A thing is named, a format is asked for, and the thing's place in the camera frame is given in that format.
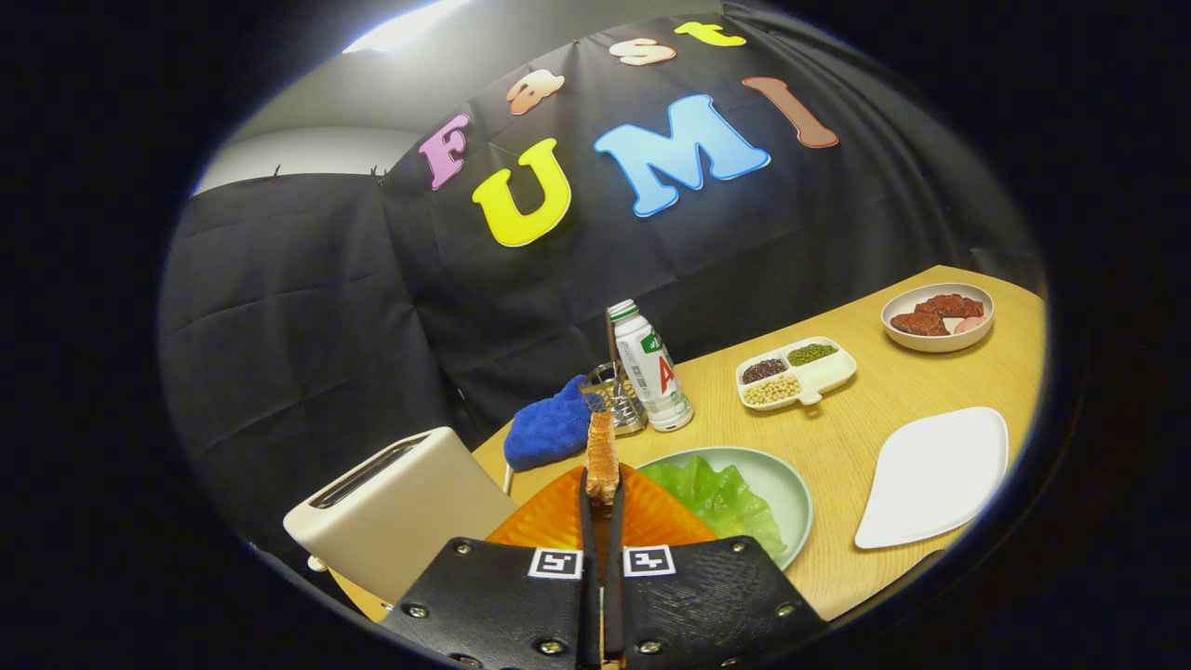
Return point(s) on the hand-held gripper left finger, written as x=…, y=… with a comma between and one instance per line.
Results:
x=588, y=558

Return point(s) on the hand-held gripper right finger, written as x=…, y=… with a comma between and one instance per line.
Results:
x=616, y=596

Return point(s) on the toasted bread slice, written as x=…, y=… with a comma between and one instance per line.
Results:
x=602, y=456

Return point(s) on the green lettuce leaf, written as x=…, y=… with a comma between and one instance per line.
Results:
x=716, y=498

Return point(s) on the blue cloth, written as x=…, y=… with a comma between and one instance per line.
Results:
x=549, y=428

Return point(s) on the white toaster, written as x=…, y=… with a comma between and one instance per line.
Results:
x=419, y=521

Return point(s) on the white drink bottle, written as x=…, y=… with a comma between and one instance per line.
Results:
x=651, y=372

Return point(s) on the green plate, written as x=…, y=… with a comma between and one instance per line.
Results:
x=786, y=484

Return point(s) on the brown wooden stick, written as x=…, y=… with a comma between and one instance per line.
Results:
x=611, y=340

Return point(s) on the white divided dish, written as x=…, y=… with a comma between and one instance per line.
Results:
x=796, y=372

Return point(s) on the white leaf-shaped plate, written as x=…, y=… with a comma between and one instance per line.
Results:
x=930, y=475

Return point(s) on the black backdrop cloth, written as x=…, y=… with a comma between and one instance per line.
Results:
x=279, y=326

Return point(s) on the white bowl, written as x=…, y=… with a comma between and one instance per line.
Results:
x=935, y=342

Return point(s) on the red meat pieces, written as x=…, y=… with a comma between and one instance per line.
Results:
x=930, y=314

